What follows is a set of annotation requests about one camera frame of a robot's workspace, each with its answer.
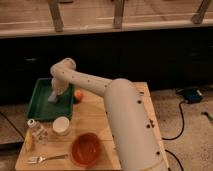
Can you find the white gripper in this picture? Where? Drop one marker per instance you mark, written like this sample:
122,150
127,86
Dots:
59,86

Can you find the grey sponge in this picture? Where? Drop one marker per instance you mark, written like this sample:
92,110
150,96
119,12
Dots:
53,98

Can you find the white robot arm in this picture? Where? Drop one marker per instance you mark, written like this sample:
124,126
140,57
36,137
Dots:
133,133

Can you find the green plastic tray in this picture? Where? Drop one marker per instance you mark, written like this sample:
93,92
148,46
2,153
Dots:
41,109

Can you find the small orange ball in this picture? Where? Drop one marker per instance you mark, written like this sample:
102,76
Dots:
78,95

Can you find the white paper cup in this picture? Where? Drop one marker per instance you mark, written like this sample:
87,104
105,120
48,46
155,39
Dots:
61,125

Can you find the clear plastic bottle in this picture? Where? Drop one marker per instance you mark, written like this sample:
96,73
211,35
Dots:
38,131

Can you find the orange plastic bowl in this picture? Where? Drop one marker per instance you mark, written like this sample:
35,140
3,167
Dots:
85,150

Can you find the silver metal fork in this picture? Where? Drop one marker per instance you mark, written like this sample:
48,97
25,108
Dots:
40,159

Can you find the left wooden chair leg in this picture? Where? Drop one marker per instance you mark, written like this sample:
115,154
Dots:
55,14

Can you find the wooden chair leg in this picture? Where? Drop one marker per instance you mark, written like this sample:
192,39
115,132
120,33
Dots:
198,17
55,14
118,13

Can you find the pile of brown nuts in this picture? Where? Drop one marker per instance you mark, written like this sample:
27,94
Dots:
152,123

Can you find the middle wooden chair leg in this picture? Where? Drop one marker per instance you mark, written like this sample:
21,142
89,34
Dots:
118,13

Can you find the blue power adapter box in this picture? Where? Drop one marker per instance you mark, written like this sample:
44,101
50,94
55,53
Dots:
192,95

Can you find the right wooden chair leg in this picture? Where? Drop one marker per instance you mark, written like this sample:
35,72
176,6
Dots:
198,17

